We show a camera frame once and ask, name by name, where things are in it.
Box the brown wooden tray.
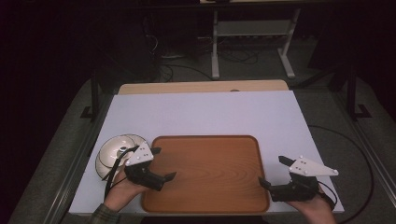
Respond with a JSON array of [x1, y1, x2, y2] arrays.
[[141, 134, 271, 215]]

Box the black background floor cables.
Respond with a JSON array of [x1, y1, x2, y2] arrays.
[[141, 15, 260, 82]]

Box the black floor cable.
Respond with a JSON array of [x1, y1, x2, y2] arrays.
[[307, 124, 375, 224]]

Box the black metal stand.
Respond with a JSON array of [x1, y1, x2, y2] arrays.
[[346, 63, 373, 122], [79, 70, 101, 123]]

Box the white board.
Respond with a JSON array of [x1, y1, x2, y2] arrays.
[[68, 90, 346, 217]]

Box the person's right hand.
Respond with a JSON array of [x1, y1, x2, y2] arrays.
[[285, 186, 338, 224]]

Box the person's left hand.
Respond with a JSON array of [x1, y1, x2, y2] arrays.
[[103, 169, 151, 213]]

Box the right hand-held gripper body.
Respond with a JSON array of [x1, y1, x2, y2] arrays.
[[268, 155, 340, 203]]

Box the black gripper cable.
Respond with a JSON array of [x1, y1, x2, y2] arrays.
[[317, 180, 339, 211], [102, 145, 140, 201]]

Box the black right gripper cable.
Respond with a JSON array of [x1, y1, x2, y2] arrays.
[[317, 180, 339, 211]]

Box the light wooden table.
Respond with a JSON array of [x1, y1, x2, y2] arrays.
[[118, 79, 290, 95]]

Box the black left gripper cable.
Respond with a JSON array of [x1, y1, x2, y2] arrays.
[[102, 145, 140, 201]]

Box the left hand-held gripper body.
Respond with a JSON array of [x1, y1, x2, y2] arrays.
[[123, 142, 166, 192]]

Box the white metal desk frame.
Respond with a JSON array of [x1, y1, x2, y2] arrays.
[[210, 8, 302, 81]]

